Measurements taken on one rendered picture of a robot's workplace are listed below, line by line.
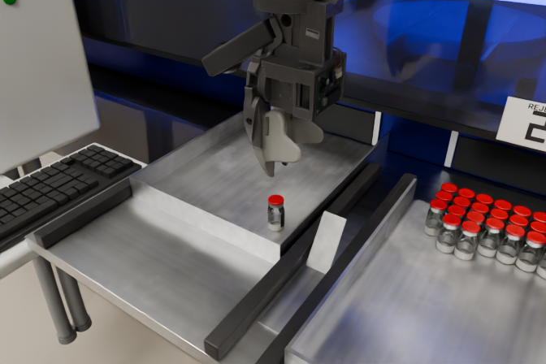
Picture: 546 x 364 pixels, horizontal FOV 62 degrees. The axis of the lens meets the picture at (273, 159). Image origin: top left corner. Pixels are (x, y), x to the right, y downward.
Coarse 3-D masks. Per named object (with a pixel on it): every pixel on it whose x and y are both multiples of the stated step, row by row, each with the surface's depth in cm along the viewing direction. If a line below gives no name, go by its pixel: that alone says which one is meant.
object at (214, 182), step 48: (192, 144) 75; (240, 144) 81; (336, 144) 81; (384, 144) 77; (144, 192) 65; (192, 192) 68; (240, 192) 68; (288, 192) 68; (336, 192) 64; (240, 240) 57; (288, 240) 55
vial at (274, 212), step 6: (270, 204) 58; (282, 204) 58; (270, 210) 59; (276, 210) 59; (282, 210) 59; (270, 216) 59; (276, 216) 59; (270, 222) 60; (276, 222) 59; (270, 228) 60; (276, 228) 60; (282, 228) 60
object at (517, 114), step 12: (516, 108) 57; (528, 108) 56; (540, 108) 55; (504, 120) 58; (516, 120) 57; (528, 120) 56; (540, 120) 56; (504, 132) 59; (516, 132) 58; (540, 132) 56; (528, 144) 58; (540, 144) 57
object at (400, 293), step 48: (384, 240) 59; (432, 240) 59; (336, 288) 48; (384, 288) 52; (432, 288) 52; (480, 288) 52; (528, 288) 52; (336, 336) 46; (384, 336) 46; (432, 336) 46; (480, 336) 46; (528, 336) 46
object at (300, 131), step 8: (288, 120) 54; (296, 120) 54; (304, 120) 54; (288, 128) 55; (296, 128) 55; (304, 128) 54; (312, 128) 54; (320, 128) 53; (288, 136) 56; (296, 136) 55; (304, 136) 55; (312, 136) 54; (320, 136) 54
